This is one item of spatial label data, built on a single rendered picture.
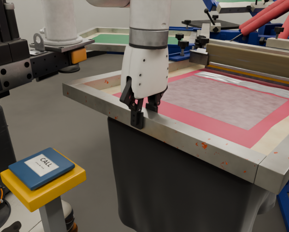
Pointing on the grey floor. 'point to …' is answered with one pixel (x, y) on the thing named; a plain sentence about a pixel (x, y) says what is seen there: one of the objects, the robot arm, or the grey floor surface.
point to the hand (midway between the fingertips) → (144, 115)
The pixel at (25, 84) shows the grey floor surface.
